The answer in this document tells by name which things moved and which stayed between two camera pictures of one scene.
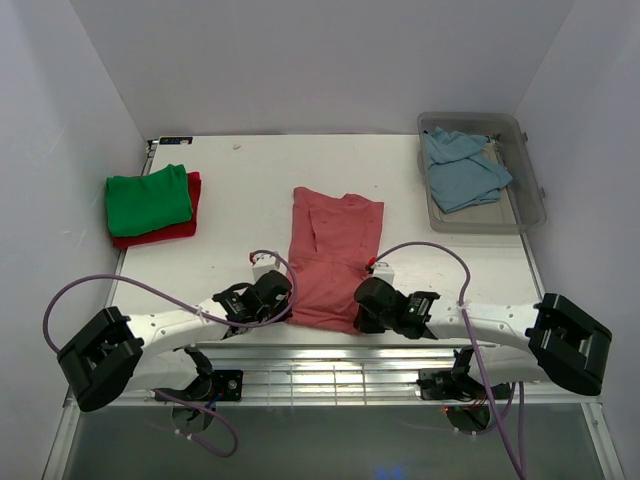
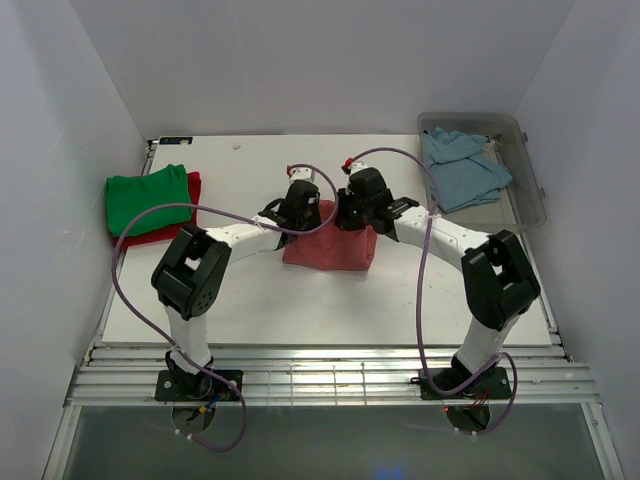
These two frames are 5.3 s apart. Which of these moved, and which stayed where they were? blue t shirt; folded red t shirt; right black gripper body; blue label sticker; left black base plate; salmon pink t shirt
Moved: salmon pink t shirt; right black gripper body
Stayed: blue t shirt; blue label sticker; folded red t shirt; left black base plate
